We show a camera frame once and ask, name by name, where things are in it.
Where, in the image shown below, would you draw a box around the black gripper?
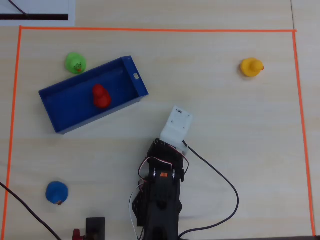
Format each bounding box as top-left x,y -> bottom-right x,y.
146,138 -> 189,168

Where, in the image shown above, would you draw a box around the red rubber duck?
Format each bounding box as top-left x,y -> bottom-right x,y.
92,83 -> 112,109

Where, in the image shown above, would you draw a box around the black camera cable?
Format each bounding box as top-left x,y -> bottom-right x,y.
177,140 -> 240,238

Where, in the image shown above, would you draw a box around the thick black cable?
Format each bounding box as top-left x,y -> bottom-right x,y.
0,181 -> 62,240

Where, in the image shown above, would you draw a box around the blue plastic box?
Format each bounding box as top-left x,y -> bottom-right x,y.
38,55 -> 150,136

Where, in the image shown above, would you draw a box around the thin black cable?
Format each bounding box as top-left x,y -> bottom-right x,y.
8,0 -> 30,17

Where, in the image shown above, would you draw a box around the orange tape strip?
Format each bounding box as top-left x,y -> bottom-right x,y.
0,25 -> 24,240
19,25 -> 298,34
292,30 -> 317,237

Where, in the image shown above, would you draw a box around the white camera housing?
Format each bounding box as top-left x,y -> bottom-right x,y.
159,105 -> 195,156

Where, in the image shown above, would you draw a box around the black table clamp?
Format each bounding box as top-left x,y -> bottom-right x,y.
85,217 -> 106,240

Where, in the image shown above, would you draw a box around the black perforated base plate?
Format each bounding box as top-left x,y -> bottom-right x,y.
131,191 -> 151,227

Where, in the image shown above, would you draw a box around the green rubber duck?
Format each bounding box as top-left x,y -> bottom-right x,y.
65,51 -> 88,75

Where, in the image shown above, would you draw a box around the blue rubber duck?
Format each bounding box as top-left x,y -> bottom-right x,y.
45,181 -> 69,206

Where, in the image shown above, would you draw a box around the yellow rubber duck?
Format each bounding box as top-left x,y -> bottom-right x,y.
240,57 -> 266,78

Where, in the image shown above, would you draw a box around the red white servo wires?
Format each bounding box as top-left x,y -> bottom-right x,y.
128,179 -> 148,238
137,154 -> 190,181

